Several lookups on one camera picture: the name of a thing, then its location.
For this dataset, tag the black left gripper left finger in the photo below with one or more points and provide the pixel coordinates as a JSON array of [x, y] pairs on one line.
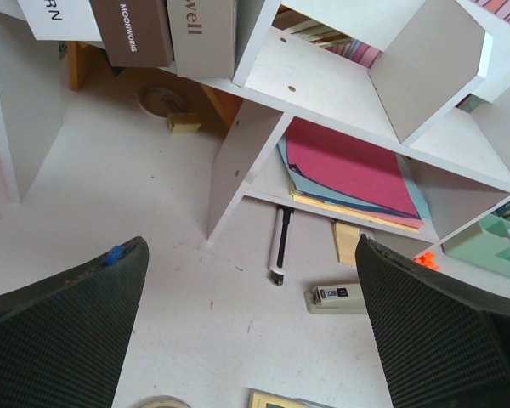
[[63, 340]]

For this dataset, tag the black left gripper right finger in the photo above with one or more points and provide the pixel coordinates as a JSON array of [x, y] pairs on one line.
[[441, 341]]

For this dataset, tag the orange chenille duster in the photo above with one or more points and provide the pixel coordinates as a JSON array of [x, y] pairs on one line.
[[427, 260]]

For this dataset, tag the white wooden bookshelf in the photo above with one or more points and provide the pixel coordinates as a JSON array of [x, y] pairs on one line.
[[429, 80]]

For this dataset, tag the grey black stapler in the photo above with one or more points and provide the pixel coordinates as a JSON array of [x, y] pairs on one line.
[[343, 299]]

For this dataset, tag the mint green desk organizer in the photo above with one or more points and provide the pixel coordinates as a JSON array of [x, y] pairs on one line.
[[485, 244]]

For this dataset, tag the roll of tape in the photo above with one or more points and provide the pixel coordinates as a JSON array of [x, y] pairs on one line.
[[162, 401]]

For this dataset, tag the yellow sticky note pad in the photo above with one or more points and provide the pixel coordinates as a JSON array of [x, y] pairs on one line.
[[347, 237]]

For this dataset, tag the white utility knife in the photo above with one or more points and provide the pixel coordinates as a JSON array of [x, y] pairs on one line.
[[278, 251]]

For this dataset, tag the yellow grey calculator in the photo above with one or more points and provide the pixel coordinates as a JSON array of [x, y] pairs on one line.
[[261, 399]]

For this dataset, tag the stack of coloured paper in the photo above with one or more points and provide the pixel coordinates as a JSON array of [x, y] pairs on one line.
[[334, 171]]

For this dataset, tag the small yellow block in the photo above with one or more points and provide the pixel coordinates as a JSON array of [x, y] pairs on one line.
[[183, 123]]

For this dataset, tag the white bookend stand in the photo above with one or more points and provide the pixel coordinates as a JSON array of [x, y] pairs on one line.
[[31, 110]]

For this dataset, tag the round beige dish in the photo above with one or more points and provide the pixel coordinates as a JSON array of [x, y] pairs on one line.
[[161, 101]]

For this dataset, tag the large white brown book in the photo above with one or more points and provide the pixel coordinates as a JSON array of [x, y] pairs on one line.
[[135, 33]]

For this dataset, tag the grey Lonely Ones book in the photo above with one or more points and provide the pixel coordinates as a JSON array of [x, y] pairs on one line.
[[203, 34]]

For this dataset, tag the books behind shelf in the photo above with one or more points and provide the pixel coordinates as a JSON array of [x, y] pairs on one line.
[[307, 29]]

